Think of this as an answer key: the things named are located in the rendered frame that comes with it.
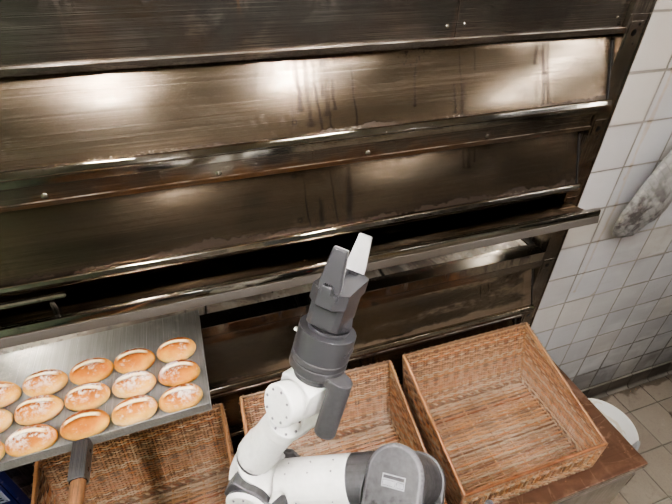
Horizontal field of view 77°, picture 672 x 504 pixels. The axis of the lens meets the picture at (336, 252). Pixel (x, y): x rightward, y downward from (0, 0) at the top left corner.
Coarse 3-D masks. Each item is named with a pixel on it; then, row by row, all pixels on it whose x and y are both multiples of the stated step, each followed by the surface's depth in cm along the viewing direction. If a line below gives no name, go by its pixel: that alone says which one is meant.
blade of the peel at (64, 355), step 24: (192, 312) 128; (96, 336) 120; (120, 336) 120; (144, 336) 120; (168, 336) 120; (192, 336) 120; (0, 360) 113; (24, 360) 114; (48, 360) 114; (72, 360) 114; (192, 360) 114; (72, 384) 107; (0, 408) 102; (96, 408) 102; (192, 408) 99; (120, 432) 96; (24, 456) 90; (48, 456) 92
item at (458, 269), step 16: (480, 256) 151; (496, 256) 151; (512, 256) 151; (528, 256) 152; (400, 272) 144; (416, 272) 144; (432, 272) 144; (448, 272) 144; (464, 272) 146; (480, 272) 149; (368, 288) 137; (384, 288) 138; (400, 288) 140; (416, 288) 143; (256, 304) 131; (272, 304) 131; (288, 304) 131; (304, 304) 131; (208, 320) 126; (224, 320) 126; (240, 320) 126; (256, 320) 128; (272, 320) 130; (208, 336) 126
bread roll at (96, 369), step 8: (88, 360) 107; (96, 360) 107; (104, 360) 108; (72, 368) 106; (80, 368) 105; (88, 368) 106; (96, 368) 106; (104, 368) 107; (112, 368) 109; (72, 376) 105; (80, 376) 105; (88, 376) 105; (96, 376) 106; (104, 376) 108; (80, 384) 106
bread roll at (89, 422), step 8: (72, 416) 95; (80, 416) 94; (88, 416) 95; (96, 416) 95; (104, 416) 97; (64, 424) 94; (72, 424) 93; (80, 424) 94; (88, 424) 94; (96, 424) 95; (104, 424) 96; (64, 432) 93; (72, 432) 93; (80, 432) 94; (88, 432) 94; (96, 432) 95; (72, 440) 94
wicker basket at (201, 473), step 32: (192, 416) 138; (224, 416) 138; (96, 448) 131; (128, 448) 135; (160, 448) 139; (192, 448) 143; (224, 448) 147; (96, 480) 135; (160, 480) 142; (192, 480) 146; (224, 480) 146
